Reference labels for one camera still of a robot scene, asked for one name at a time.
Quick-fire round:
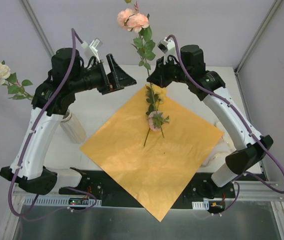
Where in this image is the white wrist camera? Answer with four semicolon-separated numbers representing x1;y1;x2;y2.
157;37;176;64
81;38;102;63

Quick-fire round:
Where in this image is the orange wrapping paper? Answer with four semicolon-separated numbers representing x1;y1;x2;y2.
81;88;223;221

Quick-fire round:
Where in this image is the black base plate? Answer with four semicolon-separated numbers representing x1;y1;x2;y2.
58;170;238;208

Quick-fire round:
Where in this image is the left aluminium frame post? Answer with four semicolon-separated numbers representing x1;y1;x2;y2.
18;0;58;65

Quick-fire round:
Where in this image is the white cable duct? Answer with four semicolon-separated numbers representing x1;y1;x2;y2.
34;196;102;208
192;201;209;211

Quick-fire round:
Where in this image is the aluminium frame post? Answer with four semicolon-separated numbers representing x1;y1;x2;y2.
234;0;284;76
18;0;58;65

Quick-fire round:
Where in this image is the white ceramic vase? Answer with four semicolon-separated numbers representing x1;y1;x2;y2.
60;109;86;144

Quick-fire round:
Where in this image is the right white cable duct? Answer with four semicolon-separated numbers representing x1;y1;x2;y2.
192;201;209;211

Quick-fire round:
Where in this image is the left white cable duct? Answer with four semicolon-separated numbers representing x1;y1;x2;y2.
34;196;102;208

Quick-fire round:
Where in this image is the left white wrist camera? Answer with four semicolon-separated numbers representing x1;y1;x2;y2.
81;38;102;63

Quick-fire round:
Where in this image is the white flower stem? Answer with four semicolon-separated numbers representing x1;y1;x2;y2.
0;60;33;101

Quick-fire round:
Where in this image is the cream printed ribbon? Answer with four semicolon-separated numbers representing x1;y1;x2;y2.
200;121;236;168

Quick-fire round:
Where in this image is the peach and yellow flower stem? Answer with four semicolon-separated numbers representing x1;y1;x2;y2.
116;0;165;139

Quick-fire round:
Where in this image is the pink rose stem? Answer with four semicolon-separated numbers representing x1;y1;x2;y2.
143;110;170;147

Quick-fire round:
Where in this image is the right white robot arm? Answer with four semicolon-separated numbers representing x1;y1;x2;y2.
147;42;274;199

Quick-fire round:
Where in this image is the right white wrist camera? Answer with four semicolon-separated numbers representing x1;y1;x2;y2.
157;37;176;64

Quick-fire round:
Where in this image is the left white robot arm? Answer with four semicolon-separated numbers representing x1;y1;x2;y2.
0;48;137;196

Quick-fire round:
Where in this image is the right aluminium frame post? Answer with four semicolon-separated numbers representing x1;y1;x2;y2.
234;0;284;76

